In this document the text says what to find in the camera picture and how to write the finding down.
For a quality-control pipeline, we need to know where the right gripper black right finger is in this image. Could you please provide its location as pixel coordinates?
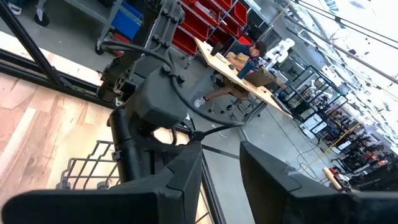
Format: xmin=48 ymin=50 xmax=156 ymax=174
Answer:
xmin=239 ymin=140 xmax=398 ymax=224

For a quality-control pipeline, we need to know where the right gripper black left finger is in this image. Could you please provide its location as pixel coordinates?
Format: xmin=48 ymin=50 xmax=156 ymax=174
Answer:
xmin=1 ymin=141 xmax=205 ymax=224

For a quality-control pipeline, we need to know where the cardboard tube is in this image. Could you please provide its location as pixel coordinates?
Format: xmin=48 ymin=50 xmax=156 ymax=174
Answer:
xmin=322 ymin=167 xmax=343 ymax=190

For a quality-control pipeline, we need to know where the dark blue water bottle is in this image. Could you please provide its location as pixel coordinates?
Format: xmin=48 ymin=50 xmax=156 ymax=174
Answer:
xmin=236 ymin=60 xmax=257 ymax=80

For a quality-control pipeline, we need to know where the long wooden desk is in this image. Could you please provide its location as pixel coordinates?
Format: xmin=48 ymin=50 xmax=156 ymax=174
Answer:
xmin=194 ymin=37 xmax=294 ymax=120

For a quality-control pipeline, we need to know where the person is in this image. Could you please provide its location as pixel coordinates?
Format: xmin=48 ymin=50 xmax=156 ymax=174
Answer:
xmin=193 ymin=39 xmax=289 ymax=109

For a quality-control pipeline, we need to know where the red storage bin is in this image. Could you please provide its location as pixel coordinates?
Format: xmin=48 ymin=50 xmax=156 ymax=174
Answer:
xmin=229 ymin=1 xmax=249 ymax=27
xmin=172 ymin=27 xmax=200 ymax=57
xmin=182 ymin=4 xmax=212 ymax=41
xmin=198 ymin=0 xmax=223 ymax=27

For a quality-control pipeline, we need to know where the blue storage bin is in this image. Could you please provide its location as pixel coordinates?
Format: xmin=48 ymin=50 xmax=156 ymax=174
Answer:
xmin=111 ymin=1 xmax=144 ymax=40

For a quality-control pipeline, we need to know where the grey metal cart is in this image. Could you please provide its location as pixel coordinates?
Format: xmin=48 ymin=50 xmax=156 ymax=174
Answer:
xmin=34 ymin=0 xmax=125 ymax=57

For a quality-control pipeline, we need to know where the grey wire dish rack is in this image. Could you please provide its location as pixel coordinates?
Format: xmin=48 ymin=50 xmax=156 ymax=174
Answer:
xmin=57 ymin=139 xmax=123 ymax=190

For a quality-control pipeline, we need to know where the yellow cable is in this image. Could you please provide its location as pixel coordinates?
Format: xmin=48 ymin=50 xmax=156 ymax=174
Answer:
xmin=303 ymin=121 xmax=363 ymax=174

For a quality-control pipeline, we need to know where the black wire shelving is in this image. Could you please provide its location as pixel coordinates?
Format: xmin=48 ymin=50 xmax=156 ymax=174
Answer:
xmin=279 ymin=65 xmax=349 ymax=116

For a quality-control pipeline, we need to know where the black table frame rail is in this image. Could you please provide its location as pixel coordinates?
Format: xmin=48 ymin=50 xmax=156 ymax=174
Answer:
xmin=0 ymin=48 xmax=116 ymax=110

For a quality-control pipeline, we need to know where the black frame post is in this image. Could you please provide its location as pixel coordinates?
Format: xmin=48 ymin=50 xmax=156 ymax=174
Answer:
xmin=0 ymin=0 xmax=62 ymax=86

